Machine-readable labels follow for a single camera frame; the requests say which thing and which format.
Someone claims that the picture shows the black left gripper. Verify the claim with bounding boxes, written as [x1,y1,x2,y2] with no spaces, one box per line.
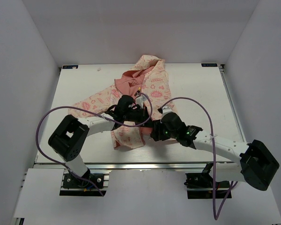
[123,106,153,128]

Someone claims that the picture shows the pink and cream printed jacket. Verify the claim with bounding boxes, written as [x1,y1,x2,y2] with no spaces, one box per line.
[67,54,178,151]

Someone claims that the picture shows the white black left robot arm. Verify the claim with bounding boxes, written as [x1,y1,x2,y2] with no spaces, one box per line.
[48,93,153,187]

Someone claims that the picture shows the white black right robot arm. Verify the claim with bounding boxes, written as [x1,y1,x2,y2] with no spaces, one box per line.
[150,112,280,191]

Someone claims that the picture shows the blue label sticker right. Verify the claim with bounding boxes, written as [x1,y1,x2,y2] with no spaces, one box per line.
[201,63,218,68]

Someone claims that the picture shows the blue label sticker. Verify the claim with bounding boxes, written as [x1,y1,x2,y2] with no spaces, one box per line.
[62,65,78,69]
[201,63,218,68]

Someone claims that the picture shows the blue label sticker left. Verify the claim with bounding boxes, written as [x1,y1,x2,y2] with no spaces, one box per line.
[62,65,78,69]

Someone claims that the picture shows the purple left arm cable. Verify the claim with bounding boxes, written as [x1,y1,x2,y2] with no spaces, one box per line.
[36,92,153,196]

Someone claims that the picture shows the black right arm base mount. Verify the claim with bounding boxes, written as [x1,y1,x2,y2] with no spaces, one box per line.
[184,173,230,200]

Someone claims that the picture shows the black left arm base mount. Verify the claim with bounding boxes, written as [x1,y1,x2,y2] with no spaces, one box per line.
[59,170,110,197]

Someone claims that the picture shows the aluminium table edge rail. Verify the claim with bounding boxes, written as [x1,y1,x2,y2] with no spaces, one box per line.
[34,161,239,172]

